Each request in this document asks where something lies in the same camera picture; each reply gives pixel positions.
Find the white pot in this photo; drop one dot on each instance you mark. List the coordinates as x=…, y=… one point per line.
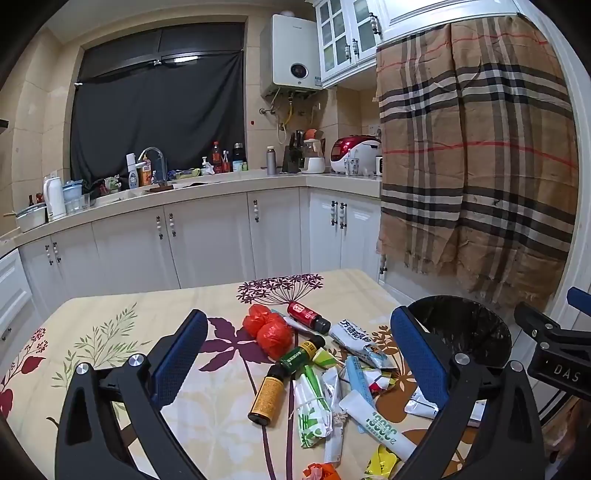
x=32, y=219

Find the blue lid container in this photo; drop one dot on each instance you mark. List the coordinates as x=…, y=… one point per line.
x=72, y=194

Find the white mug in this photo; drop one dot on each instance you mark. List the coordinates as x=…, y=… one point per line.
x=352, y=167

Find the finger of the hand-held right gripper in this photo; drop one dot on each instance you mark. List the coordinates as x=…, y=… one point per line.
x=538, y=323
x=581, y=299

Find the dark sauce bottle red label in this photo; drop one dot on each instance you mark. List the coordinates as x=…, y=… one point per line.
x=216, y=159

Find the orange dish soap bottle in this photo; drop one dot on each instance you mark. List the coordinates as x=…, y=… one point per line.
x=146, y=174

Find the blue plastic strip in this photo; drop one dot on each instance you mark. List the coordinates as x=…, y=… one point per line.
x=358, y=381

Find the dark bottle black cap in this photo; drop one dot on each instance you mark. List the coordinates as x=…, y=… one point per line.
x=238, y=159

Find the black curtain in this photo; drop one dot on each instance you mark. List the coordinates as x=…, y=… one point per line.
x=161, y=115

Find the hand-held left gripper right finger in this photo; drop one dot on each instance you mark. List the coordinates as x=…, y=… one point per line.
x=418, y=355

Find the grey thermos bottle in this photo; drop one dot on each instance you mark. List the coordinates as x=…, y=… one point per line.
x=271, y=161

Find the white blender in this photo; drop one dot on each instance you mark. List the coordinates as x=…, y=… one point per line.
x=313, y=157

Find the green label brown bottle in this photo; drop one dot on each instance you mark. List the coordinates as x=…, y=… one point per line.
x=295, y=360

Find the white foil sachet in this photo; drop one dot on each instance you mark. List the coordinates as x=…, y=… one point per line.
x=422, y=407

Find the white kettle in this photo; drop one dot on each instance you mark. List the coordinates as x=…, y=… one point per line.
x=54, y=201

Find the green white packet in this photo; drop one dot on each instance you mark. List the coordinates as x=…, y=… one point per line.
x=311, y=415

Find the white green-print tube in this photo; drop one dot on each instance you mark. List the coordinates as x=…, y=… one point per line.
x=378, y=427

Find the white tube with blue end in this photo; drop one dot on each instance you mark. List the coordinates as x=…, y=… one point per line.
x=298, y=325

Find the orange wrapper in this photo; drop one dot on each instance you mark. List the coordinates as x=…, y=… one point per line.
x=321, y=471

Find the black trash bin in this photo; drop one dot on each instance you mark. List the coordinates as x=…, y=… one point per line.
x=461, y=323

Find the glass cup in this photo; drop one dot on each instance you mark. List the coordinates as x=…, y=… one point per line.
x=85, y=202

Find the black knife block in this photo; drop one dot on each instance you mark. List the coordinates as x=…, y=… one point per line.
x=291, y=159

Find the plaid cloth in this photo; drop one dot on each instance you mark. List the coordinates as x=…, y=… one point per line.
x=471, y=161

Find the green yellow packet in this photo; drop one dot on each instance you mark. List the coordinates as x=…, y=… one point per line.
x=325, y=359

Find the chrome faucet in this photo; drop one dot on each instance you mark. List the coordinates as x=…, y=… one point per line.
x=157, y=152

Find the orange label brown bottle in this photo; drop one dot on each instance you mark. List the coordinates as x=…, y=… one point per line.
x=267, y=399

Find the floral tablecloth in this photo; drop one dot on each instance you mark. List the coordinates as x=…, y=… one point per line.
x=115, y=332

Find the red white rice cooker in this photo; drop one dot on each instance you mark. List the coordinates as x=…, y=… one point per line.
x=353, y=146

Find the white pump bottle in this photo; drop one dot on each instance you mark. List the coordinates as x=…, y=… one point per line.
x=132, y=173

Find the red label brown bottle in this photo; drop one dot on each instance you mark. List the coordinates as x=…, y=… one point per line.
x=302, y=313

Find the white base cabinets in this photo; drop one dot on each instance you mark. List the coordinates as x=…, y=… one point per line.
x=207, y=240

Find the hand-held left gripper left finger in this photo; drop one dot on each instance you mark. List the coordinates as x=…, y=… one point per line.
x=180, y=355

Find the white water heater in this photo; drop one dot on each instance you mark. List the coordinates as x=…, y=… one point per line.
x=286, y=50

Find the narrow white sachet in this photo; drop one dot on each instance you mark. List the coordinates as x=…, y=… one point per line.
x=333, y=445

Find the colourful crumpled wrapper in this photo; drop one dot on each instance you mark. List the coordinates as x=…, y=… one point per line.
x=381, y=382

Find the yellow wrapper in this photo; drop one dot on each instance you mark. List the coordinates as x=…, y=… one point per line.
x=379, y=464

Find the silver foil wrapper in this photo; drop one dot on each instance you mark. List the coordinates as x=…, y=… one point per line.
x=331, y=385

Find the white blue-print tube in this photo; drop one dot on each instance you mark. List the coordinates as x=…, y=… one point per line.
x=353, y=337

